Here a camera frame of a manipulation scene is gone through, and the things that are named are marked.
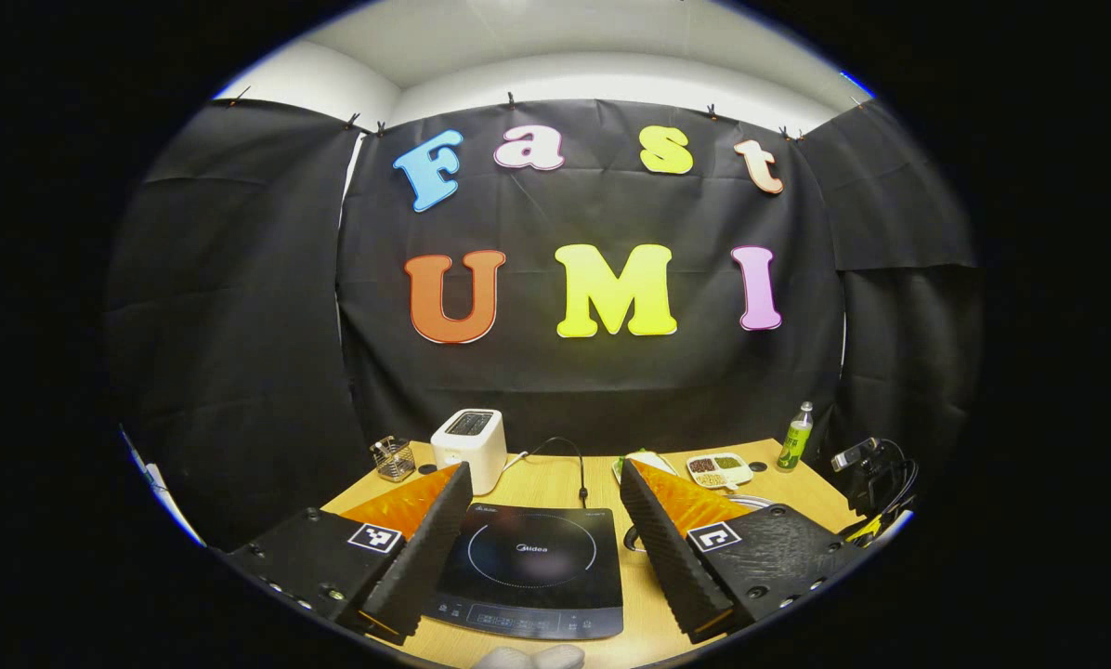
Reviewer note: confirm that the black induction cooktop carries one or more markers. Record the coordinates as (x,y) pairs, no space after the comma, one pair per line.
(532,557)

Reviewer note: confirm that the green drink bottle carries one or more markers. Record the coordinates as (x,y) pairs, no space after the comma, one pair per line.
(794,441)

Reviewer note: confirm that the white toaster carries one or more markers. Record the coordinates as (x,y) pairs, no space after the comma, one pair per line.
(470,451)

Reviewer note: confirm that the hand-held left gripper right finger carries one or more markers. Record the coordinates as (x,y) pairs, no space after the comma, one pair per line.
(672,567)

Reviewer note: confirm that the pale green sandwich plate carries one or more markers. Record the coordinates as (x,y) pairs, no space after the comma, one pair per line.
(653,458)

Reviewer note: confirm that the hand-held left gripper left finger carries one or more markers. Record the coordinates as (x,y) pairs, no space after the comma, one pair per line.
(425,567)

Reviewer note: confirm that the white divided dish of beans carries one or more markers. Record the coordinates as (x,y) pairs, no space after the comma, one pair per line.
(718,469)

